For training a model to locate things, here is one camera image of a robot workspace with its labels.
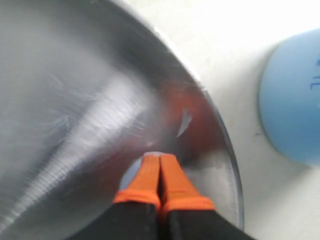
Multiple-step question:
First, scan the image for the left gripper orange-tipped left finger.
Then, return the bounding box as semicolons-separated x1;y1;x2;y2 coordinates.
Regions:
69;154;161;240

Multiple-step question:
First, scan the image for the left gripper orange-tipped right finger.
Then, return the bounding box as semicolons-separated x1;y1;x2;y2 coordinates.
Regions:
159;154;252;240

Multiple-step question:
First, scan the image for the round stainless steel plate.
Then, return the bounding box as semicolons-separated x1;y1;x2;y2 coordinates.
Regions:
0;0;245;240

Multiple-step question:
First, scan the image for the blue soap pump bottle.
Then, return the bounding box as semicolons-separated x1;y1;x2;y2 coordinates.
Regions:
258;29;320;166

